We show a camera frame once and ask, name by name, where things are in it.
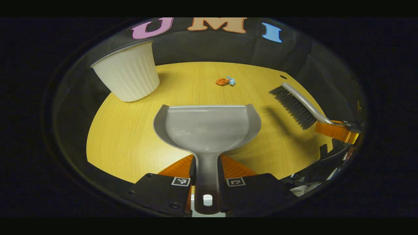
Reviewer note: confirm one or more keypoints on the white ribbed garbage bin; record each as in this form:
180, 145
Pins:
127, 75

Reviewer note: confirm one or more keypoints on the blue candy wrapper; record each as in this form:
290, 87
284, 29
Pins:
231, 80

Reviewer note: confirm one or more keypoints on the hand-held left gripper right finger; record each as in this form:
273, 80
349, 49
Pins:
254, 192

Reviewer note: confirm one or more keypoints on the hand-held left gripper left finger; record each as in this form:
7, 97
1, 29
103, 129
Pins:
156, 192

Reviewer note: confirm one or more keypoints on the grey plastic dustpan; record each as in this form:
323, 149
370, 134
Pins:
205, 130

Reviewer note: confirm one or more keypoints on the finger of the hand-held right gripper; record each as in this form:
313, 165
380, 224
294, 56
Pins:
333, 132

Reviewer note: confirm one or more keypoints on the small grey broom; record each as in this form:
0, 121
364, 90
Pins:
294, 106

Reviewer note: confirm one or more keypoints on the black backdrop cloth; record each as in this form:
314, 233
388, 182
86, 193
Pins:
202, 49

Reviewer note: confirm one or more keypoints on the orange candy wrapper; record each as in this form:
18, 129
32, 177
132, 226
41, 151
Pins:
222, 82

